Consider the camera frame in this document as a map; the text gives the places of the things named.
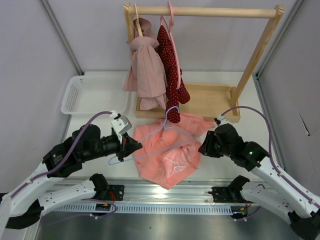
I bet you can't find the wooden clothes rack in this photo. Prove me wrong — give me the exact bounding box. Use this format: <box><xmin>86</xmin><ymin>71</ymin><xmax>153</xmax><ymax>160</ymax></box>
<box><xmin>123</xmin><ymin>2</ymin><xmax>285</xmax><ymax>121</ymax></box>

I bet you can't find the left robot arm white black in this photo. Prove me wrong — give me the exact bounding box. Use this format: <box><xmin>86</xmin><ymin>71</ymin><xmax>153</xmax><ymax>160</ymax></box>
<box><xmin>0</xmin><ymin>124</ymin><xmax>143</xmax><ymax>230</ymax></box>

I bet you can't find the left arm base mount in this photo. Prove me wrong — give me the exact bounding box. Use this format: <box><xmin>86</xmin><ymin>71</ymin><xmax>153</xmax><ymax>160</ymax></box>
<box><xmin>102</xmin><ymin>184</ymin><xmax>125</xmax><ymax>202</ymax></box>

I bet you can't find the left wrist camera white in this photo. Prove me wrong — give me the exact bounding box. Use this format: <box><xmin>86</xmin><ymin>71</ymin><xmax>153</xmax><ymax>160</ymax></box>
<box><xmin>110</xmin><ymin>110</ymin><xmax>132</xmax><ymax>143</ymax></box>

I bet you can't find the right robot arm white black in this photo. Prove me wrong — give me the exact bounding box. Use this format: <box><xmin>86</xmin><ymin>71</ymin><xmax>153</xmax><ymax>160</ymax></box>
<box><xmin>198</xmin><ymin>123</ymin><xmax>320</xmax><ymax>240</ymax></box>

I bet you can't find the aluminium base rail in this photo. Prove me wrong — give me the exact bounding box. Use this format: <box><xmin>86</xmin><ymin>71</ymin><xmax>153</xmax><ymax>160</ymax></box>
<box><xmin>33</xmin><ymin>177</ymin><xmax>307</xmax><ymax>203</ymax></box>

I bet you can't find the pink plastic hanger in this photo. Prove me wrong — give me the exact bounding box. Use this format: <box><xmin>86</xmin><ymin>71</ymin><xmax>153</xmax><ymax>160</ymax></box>
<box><xmin>160</xmin><ymin>1</ymin><xmax>181</xmax><ymax>90</ymax></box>

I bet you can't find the white plastic basket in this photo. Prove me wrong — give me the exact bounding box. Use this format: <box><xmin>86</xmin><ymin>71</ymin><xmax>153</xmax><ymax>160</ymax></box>
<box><xmin>61</xmin><ymin>72</ymin><xmax>129</xmax><ymax>117</ymax></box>

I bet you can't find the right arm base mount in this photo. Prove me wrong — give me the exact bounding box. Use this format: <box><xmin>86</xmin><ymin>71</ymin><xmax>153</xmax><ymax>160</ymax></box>
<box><xmin>207</xmin><ymin>186</ymin><xmax>244</xmax><ymax>203</ymax></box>

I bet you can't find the white slotted cable duct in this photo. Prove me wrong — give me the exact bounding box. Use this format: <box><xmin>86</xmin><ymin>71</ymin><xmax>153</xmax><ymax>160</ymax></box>
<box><xmin>54</xmin><ymin>202</ymin><xmax>233</xmax><ymax>216</ymax></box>

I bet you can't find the salmon pink skirt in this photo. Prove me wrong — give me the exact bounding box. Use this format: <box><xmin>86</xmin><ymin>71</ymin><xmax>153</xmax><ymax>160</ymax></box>
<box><xmin>133</xmin><ymin>113</ymin><xmax>216</xmax><ymax>190</ymax></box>

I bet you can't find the light blue wire hanger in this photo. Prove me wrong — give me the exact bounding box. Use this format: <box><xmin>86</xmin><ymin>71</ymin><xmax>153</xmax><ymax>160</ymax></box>
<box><xmin>122</xmin><ymin>106</ymin><xmax>196</xmax><ymax>162</ymax></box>

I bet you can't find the red polka dot garment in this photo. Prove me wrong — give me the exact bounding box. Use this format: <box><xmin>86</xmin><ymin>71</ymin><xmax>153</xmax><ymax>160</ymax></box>
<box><xmin>157</xmin><ymin>25</ymin><xmax>191</xmax><ymax>124</ymax></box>

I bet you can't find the wooden hanger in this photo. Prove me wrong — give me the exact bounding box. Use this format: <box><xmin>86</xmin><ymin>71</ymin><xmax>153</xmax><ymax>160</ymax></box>
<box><xmin>133</xmin><ymin>3</ymin><xmax>143</xmax><ymax>37</ymax></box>

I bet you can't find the dusty pink hanging garment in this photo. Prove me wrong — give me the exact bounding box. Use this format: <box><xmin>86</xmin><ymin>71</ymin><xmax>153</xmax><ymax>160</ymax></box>
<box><xmin>122</xmin><ymin>17</ymin><xmax>168</xmax><ymax>111</ymax></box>

